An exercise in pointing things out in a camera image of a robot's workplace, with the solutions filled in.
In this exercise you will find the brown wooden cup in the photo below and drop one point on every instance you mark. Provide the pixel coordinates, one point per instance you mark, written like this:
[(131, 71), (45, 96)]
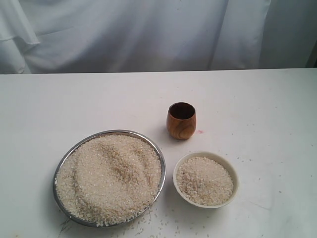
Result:
[(181, 120)]

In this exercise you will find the white bowl of rice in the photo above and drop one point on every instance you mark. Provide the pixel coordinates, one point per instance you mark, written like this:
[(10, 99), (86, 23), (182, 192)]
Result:
[(205, 180)]

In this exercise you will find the steel basin of rice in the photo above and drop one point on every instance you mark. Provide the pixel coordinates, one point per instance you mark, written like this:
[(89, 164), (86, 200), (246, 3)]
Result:
[(109, 178)]

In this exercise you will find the white cloth backdrop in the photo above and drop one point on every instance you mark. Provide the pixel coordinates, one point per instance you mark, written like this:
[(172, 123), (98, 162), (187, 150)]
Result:
[(81, 36)]

